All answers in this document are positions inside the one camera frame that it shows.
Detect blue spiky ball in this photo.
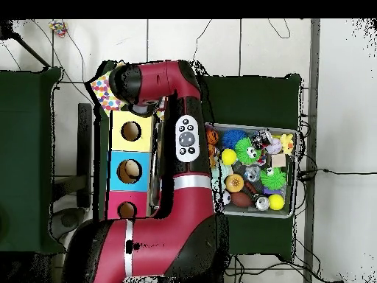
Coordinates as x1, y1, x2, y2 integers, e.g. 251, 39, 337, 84
222, 129, 247, 150

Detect green spiky ball with eyes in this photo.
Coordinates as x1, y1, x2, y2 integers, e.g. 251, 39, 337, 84
234, 137, 262, 165

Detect colourful patterned cloth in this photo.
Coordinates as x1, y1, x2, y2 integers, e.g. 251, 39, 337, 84
89, 71, 124, 113

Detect green covered side table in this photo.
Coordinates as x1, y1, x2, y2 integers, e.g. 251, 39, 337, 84
0, 67, 63, 254

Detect shallow clear bin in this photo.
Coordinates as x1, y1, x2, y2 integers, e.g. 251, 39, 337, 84
205, 123, 298, 219

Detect wooden box with three holes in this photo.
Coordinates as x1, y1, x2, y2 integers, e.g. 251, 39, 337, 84
105, 109, 161, 222

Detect small orange basketball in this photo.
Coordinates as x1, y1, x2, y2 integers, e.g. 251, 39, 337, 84
205, 129, 220, 147

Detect small brown football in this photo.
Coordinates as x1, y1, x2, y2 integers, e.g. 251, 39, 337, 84
230, 191, 253, 209

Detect dark green table cloth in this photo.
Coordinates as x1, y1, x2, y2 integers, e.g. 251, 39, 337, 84
94, 60, 303, 260

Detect yellow ball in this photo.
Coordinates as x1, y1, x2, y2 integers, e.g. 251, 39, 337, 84
220, 147, 238, 166
268, 194, 286, 212

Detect small colourful toy on floor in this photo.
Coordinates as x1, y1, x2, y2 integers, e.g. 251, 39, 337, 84
49, 20, 68, 38

